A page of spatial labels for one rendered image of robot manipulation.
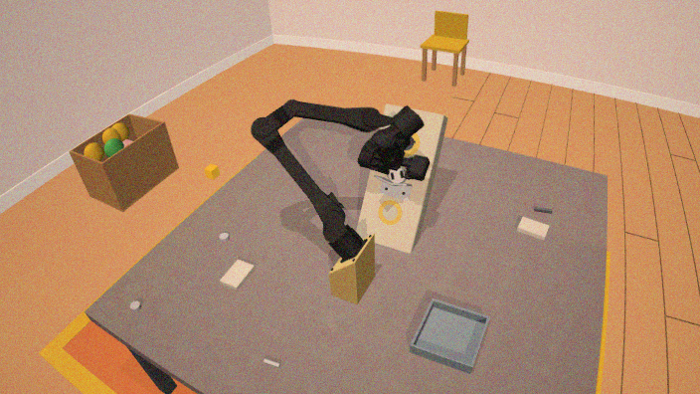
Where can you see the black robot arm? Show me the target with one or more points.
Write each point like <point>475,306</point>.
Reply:
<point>342,239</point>

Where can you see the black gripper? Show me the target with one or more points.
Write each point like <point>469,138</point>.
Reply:
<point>416,165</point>

